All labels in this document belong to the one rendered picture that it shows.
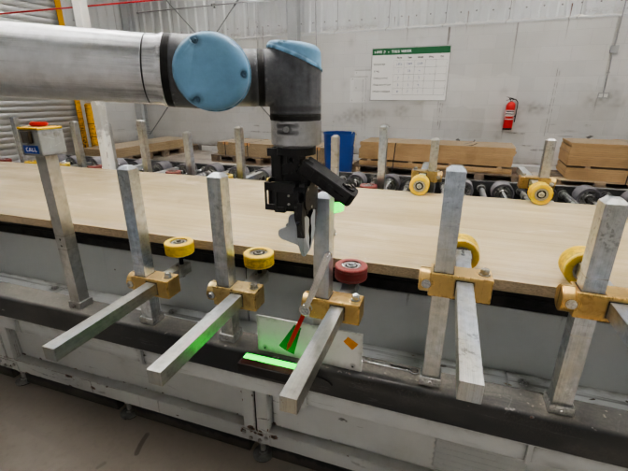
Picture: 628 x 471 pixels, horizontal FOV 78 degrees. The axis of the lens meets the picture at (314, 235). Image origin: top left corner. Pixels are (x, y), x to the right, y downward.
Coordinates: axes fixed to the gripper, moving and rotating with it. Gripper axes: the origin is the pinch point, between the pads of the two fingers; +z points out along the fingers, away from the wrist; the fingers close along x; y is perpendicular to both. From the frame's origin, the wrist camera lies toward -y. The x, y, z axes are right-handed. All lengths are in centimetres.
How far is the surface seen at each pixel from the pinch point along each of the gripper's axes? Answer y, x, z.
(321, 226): -0.8, -6.1, -3.0
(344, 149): 135, -561, 57
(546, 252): -52, -43, 11
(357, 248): -3.6, -30.6, 10.8
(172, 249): 44.4, -14.1, 10.9
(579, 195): -90, -156, 19
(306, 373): -5.8, 17.0, 14.8
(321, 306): -1.4, -5.3, 15.5
